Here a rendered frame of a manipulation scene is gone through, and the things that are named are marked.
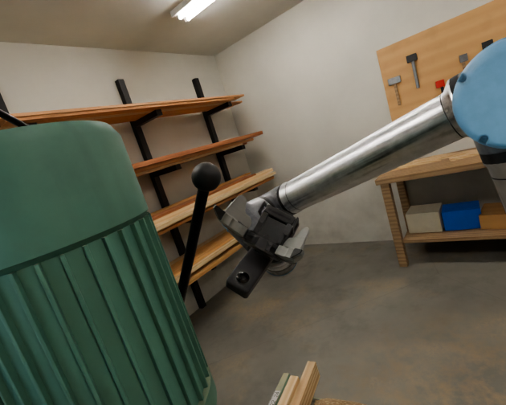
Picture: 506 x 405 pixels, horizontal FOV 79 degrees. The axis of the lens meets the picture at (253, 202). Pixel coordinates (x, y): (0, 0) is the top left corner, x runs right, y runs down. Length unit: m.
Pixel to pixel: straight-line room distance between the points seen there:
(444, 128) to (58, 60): 2.96
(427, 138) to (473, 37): 2.76
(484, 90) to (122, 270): 0.41
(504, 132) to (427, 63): 2.95
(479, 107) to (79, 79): 3.02
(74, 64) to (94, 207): 2.99
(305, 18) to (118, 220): 3.60
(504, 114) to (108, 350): 0.45
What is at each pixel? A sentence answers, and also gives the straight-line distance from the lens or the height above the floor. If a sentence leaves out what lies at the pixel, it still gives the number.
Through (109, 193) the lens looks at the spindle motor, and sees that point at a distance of 0.28.
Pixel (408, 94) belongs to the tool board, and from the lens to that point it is 3.40.
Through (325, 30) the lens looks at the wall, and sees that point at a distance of 3.68.
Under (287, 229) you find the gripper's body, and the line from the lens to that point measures 0.54.
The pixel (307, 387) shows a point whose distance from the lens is 0.76.
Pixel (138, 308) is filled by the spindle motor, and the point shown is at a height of 1.34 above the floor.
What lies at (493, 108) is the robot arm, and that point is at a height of 1.40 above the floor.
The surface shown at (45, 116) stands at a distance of 2.39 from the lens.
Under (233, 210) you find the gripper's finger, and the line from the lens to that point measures 0.52.
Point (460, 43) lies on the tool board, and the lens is 3.37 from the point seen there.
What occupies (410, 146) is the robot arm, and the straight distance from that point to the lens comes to 0.64.
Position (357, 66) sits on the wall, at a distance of 3.53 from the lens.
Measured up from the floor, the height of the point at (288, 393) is 0.95.
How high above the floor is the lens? 1.44
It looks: 10 degrees down
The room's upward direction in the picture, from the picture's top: 18 degrees counter-clockwise
